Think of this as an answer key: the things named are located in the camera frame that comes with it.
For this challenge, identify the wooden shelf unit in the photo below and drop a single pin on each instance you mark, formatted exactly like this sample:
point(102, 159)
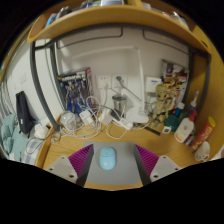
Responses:
point(110, 18)

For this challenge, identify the small blue bottle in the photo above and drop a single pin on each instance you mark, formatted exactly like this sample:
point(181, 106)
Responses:
point(180, 109)

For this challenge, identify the colourful figure box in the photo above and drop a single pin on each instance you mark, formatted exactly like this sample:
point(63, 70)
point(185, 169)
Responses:
point(168, 66)

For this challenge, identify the white wall socket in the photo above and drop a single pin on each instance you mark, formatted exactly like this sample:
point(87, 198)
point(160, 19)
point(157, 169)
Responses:
point(123, 80)
point(103, 81)

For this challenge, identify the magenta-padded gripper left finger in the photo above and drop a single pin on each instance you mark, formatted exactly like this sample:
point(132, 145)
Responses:
point(80, 160)

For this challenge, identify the blue spray bottle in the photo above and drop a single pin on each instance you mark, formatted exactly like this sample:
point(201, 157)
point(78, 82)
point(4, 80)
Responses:
point(191, 106)

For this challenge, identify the light blue computer mouse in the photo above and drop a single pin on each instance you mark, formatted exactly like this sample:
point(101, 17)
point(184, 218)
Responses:
point(108, 159)

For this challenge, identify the white tissue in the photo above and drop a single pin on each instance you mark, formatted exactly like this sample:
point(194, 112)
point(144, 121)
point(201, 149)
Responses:
point(40, 130)

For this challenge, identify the dark green round container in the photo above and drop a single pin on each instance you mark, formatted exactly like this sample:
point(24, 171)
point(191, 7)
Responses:
point(173, 121)

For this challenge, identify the steel cup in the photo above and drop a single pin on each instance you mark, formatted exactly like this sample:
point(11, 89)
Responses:
point(119, 103)

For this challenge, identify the white power strip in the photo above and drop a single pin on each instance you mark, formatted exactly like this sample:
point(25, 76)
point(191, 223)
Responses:
point(125, 124)

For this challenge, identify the orange chips can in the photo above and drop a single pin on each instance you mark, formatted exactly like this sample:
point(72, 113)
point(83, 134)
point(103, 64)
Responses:
point(203, 133)

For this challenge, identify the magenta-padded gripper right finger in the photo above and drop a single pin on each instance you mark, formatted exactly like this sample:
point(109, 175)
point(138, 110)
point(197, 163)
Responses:
point(146, 159)

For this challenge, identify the blue robot model box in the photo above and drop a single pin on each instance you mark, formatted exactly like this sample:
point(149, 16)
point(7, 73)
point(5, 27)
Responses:
point(75, 90)

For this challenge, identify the clear plastic jar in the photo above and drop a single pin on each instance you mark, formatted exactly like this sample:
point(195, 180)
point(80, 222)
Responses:
point(68, 120)

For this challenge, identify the small white square clock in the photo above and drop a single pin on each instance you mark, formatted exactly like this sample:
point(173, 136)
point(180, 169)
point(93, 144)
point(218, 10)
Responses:
point(166, 130)

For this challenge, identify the white charger block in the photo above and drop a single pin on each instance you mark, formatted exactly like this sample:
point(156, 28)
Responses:
point(86, 117)
point(106, 116)

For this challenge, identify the grey gooseneck light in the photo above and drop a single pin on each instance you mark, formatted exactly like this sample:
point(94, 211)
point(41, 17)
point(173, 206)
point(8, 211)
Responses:
point(128, 90)

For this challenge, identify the white red-pump lotion bottle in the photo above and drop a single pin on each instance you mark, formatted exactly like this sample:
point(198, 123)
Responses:
point(185, 128)

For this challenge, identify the black bag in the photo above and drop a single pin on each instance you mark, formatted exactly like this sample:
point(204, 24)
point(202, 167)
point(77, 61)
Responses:
point(24, 113)

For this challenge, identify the teal checked bedding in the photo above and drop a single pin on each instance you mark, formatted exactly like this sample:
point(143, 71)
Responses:
point(13, 140)

